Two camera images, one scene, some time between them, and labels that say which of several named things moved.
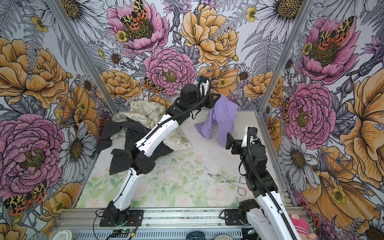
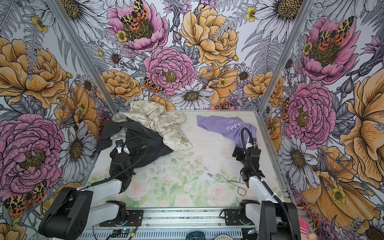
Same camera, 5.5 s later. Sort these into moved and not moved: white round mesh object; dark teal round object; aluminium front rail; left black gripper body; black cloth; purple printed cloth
Moved: left black gripper body; purple printed cloth
Not moved: dark teal round object; black cloth; white round mesh object; aluminium front rail
